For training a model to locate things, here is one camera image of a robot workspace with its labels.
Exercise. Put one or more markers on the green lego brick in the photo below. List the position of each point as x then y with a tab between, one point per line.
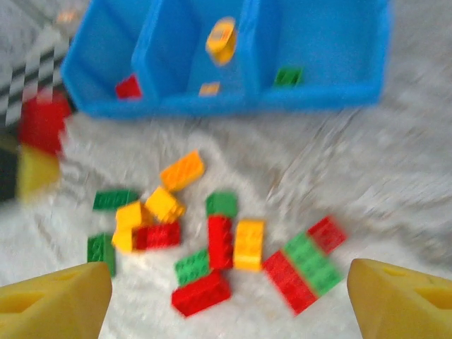
113	200
100	250
192	266
289	77
312	265
221	204

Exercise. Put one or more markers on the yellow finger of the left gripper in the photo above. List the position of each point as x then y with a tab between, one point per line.
37	174

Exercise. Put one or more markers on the red lego brick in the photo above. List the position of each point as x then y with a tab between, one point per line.
327	234
289	282
44	121
159	236
201	295
220	243
129	88

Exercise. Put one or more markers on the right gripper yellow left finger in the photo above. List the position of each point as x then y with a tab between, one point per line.
53	303

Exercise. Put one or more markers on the black and grey chessboard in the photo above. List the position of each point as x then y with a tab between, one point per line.
42	67

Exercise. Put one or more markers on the blue three-compartment plastic bin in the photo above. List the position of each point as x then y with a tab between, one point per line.
318	46

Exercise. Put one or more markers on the yellow lego brick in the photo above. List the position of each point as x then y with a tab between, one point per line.
162	203
130	215
123	240
249	243

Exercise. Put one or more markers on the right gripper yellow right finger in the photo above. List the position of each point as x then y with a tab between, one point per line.
402	303

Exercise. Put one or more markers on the orange arched lego brick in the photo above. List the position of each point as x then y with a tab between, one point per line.
220	39

